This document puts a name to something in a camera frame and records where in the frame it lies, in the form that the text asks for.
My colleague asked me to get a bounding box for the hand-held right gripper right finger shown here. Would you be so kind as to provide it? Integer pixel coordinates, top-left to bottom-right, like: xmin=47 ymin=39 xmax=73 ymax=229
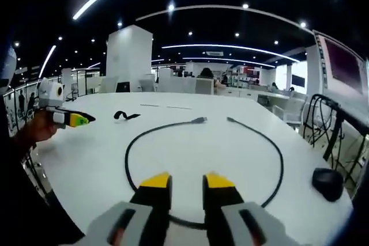
xmin=202 ymin=172 xmax=295 ymax=246

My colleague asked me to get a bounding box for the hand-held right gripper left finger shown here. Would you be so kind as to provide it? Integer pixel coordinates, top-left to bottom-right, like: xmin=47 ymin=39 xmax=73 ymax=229
xmin=83 ymin=171 xmax=173 ymax=246

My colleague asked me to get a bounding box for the black Velcro strap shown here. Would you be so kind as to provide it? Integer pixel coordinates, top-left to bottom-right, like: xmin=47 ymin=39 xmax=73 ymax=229
xmin=112 ymin=110 xmax=142 ymax=121

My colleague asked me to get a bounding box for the black charging cable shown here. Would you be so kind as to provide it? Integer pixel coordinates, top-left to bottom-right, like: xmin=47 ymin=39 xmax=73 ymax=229
xmin=125 ymin=116 xmax=285 ymax=229

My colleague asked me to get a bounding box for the white desk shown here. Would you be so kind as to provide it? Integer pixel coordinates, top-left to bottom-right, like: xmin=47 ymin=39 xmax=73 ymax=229
xmin=28 ymin=92 xmax=356 ymax=246

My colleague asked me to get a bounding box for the person's left hand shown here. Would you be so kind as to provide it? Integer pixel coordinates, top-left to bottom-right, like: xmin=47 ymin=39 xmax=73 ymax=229
xmin=17 ymin=109 xmax=58 ymax=149

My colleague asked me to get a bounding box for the black monitor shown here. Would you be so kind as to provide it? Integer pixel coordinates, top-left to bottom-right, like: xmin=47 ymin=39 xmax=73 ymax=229
xmin=115 ymin=81 xmax=131 ymax=94

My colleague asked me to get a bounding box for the white square pillar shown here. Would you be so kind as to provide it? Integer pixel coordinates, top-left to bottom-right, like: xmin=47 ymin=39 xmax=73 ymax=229
xmin=106 ymin=24 xmax=154 ymax=94

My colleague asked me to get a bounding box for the black computer mouse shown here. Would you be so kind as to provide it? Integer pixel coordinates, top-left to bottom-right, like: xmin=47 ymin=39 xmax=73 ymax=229
xmin=311 ymin=167 xmax=345 ymax=203

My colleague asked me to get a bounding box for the black metal chair frame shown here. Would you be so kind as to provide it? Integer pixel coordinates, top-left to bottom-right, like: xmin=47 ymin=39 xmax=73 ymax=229
xmin=304 ymin=93 xmax=369 ymax=189

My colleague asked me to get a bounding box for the large wall screen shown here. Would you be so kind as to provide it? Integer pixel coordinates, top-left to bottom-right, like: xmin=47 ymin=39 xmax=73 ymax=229
xmin=312 ymin=29 xmax=369 ymax=120

